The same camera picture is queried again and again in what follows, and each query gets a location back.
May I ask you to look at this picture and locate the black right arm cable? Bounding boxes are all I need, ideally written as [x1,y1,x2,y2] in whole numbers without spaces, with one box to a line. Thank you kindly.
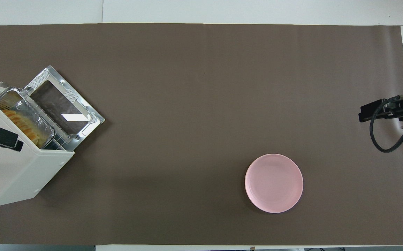
[370,95,403,153]

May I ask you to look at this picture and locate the metal oven wire rack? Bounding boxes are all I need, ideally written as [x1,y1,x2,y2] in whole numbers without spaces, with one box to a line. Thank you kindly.
[13,88,75,151]

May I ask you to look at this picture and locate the glass oven door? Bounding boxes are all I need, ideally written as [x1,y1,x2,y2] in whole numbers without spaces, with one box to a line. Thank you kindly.
[24,65,106,142]

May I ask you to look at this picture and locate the white toaster oven body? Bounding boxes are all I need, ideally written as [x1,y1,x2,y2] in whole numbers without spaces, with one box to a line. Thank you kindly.
[0,73,75,208]

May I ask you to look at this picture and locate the pink round plate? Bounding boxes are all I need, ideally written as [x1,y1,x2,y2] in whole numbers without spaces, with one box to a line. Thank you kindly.
[245,154,304,213]

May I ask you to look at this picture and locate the aluminium foil tray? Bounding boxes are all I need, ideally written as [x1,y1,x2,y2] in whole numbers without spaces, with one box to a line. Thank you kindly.
[0,86,56,150]

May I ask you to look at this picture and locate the brown table mat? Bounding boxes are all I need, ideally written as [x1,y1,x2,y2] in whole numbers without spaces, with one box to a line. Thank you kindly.
[0,23,403,246]

